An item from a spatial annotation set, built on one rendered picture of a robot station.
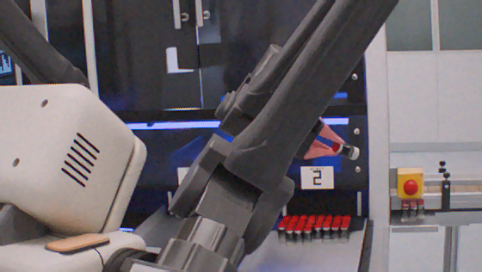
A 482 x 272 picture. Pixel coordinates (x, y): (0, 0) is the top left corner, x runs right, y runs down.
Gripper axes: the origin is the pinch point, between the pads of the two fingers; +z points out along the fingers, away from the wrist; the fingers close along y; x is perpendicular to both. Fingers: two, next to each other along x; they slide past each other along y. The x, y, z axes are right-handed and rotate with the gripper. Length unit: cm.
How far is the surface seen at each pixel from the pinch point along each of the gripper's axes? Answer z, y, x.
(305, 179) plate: 30, 23, -44
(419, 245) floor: 217, 76, -161
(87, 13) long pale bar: -35, 15, -78
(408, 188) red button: 47, 9, -27
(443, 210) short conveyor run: 67, 11, -30
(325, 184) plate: 34, 21, -41
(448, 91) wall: 361, -9, -376
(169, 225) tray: 9, 56, -57
